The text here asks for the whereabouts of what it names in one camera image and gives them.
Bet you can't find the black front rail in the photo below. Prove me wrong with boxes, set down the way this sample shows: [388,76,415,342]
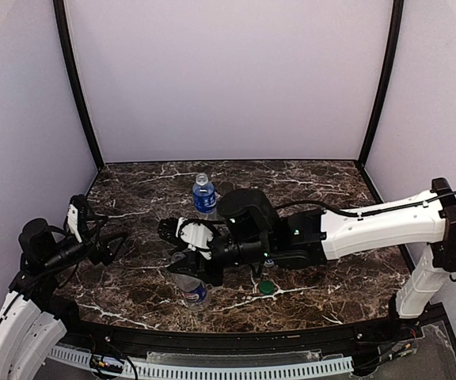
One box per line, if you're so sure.
[60,318,418,357]

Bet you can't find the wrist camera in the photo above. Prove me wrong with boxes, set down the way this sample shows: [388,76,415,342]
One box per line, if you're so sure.
[65,194,93,243]
[158,218,221,260]

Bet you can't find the green bottle cap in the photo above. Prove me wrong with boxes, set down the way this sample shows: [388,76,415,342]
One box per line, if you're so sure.
[258,280,276,295]

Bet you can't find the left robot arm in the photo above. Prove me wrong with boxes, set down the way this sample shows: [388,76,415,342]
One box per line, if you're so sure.
[0,218,128,379]

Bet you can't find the blue bottle cap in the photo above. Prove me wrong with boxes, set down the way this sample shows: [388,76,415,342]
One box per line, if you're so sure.
[264,259,275,268]

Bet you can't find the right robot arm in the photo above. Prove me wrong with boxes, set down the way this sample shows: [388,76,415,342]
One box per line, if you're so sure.
[158,177,456,321]

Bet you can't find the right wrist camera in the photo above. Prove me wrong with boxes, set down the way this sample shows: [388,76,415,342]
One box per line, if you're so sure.
[158,218,221,260]

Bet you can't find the left black frame post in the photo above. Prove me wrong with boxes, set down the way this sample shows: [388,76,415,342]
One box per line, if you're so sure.
[52,0,105,171]

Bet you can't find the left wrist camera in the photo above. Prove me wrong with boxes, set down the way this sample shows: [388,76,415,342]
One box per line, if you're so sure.
[65,194,93,243]

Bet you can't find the blue label water bottle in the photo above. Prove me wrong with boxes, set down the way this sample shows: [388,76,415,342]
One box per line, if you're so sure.
[192,173,217,221]

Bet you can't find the right black frame post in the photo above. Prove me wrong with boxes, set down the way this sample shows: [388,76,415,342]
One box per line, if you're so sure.
[357,0,405,167]

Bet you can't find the white slotted cable duct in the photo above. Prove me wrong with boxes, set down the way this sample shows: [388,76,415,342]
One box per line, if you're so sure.
[48,344,353,379]

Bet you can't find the black frame post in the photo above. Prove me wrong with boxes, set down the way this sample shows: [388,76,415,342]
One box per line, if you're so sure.
[357,0,405,167]
[52,0,105,171]

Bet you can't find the Pepsi label bottle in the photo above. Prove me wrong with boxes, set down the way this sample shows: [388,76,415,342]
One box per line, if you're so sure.
[171,273,211,311]

